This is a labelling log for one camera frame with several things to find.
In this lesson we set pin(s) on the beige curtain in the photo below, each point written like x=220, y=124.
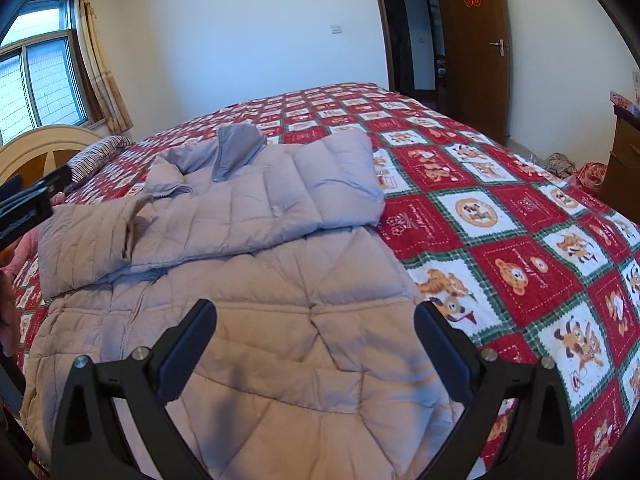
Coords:
x=100, y=60

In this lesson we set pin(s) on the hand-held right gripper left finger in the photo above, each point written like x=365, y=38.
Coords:
x=186, y=352

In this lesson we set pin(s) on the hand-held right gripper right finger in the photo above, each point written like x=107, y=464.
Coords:
x=444, y=357

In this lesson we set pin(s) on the cream wooden headboard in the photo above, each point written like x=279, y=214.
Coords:
x=35, y=147

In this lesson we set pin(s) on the pink cloth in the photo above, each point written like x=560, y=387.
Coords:
x=26, y=250

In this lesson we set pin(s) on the brown wooden door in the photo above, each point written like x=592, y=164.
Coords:
x=472, y=55

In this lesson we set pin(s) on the striped pillow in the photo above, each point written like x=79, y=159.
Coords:
x=95, y=155

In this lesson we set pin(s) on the grey puffer down jacket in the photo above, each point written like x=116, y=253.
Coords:
x=260, y=280

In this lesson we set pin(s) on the small boxes on cabinet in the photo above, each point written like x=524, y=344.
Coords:
x=627, y=96

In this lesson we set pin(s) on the grey clothes pile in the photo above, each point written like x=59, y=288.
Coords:
x=557, y=164

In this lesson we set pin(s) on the window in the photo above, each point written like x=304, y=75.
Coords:
x=37, y=75

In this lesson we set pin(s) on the brown wooden cabinet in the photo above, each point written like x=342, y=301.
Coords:
x=622, y=160

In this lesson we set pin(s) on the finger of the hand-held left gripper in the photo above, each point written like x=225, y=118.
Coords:
x=30, y=200

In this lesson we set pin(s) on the red checked printed bed quilt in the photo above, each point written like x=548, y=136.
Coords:
x=520, y=220

